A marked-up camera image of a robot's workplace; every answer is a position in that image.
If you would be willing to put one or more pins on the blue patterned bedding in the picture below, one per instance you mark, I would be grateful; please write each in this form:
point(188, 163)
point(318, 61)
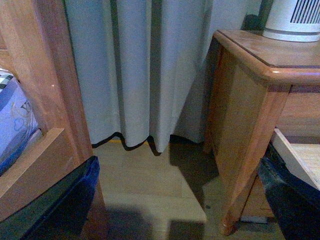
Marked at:
point(17, 120)

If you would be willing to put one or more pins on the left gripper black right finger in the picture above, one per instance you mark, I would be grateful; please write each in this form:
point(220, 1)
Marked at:
point(294, 203)

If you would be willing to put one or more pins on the grey curtain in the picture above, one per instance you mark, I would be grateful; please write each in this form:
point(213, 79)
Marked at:
point(141, 64)

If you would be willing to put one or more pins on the white air purifier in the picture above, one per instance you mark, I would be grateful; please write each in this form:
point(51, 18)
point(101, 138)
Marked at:
point(293, 21)

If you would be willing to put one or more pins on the wooden drawer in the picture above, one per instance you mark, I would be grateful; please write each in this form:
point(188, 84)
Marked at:
point(301, 155)

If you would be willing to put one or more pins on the wooden bed frame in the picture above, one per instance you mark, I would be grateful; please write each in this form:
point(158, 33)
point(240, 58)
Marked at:
point(35, 47)

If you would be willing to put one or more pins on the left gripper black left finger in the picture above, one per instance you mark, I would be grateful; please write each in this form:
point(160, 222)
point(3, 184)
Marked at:
point(60, 213)

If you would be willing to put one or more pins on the wooden nightstand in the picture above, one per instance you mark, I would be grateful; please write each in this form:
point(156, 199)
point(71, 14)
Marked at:
point(259, 84)

